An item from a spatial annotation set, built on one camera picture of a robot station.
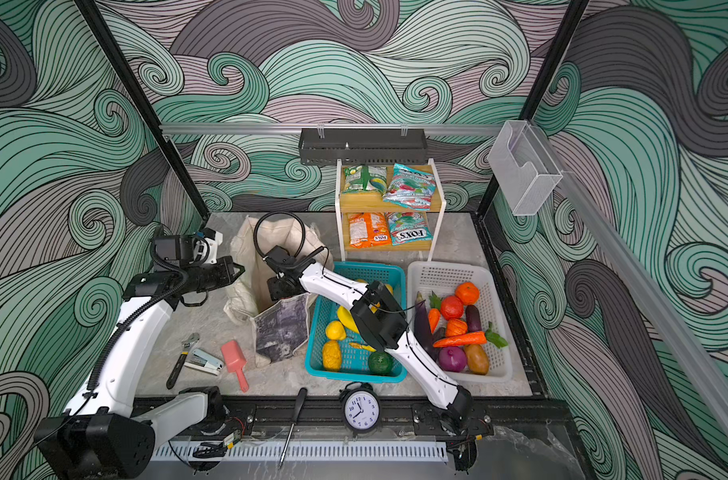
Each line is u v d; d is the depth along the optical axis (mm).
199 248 656
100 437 357
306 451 697
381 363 777
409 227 923
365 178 778
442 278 950
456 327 831
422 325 854
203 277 632
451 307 868
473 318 890
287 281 706
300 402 745
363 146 952
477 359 779
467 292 900
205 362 805
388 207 760
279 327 732
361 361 835
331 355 797
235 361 811
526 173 757
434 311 873
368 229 917
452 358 778
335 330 840
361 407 729
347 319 864
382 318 591
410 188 761
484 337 781
